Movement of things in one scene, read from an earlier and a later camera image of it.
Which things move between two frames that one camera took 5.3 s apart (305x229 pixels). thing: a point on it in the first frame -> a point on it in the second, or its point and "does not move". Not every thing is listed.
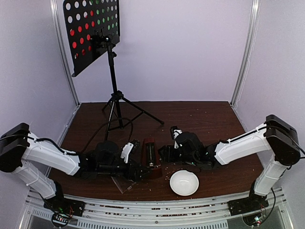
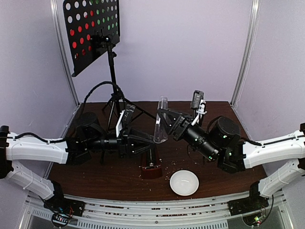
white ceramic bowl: (184, 183) does not move
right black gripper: (167, 154) -> (178, 126)
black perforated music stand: (92, 26) does not move
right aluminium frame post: (249, 46) does not move
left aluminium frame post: (62, 48) does not move
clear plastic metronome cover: (123, 185) -> (160, 133)
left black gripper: (136, 177) -> (128, 143)
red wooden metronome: (150, 158) does not move
